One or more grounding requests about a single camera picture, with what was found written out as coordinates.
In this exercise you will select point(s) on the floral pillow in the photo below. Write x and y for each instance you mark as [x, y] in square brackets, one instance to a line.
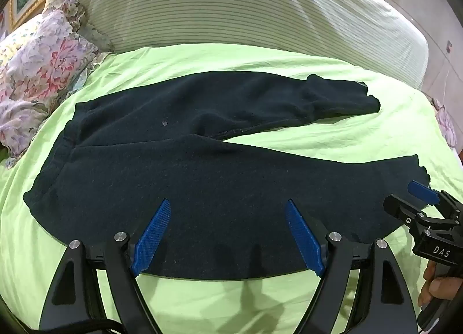
[36, 73]

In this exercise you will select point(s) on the person's right hand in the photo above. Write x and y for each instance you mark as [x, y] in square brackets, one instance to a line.
[430, 288]

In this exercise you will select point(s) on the dark navy pants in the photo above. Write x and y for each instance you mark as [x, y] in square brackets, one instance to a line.
[181, 174]

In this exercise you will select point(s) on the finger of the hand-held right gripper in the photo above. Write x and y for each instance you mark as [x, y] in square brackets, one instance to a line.
[421, 191]
[401, 209]

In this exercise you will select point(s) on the floral cloth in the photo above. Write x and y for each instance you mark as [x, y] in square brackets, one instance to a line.
[445, 124]

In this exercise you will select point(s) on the striped padded headboard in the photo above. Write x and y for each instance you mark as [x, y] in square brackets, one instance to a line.
[217, 4]

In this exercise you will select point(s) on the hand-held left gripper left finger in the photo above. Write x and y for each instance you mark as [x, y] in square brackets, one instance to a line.
[152, 240]

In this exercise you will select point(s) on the light green bed sheet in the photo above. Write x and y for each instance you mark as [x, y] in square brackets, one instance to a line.
[361, 138]

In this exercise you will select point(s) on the yellow patterned pillow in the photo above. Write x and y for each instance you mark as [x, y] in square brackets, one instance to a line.
[18, 42]

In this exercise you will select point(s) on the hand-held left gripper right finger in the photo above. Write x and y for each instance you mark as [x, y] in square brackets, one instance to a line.
[304, 240]

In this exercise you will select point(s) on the wall socket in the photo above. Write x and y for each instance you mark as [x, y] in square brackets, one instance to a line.
[449, 46]

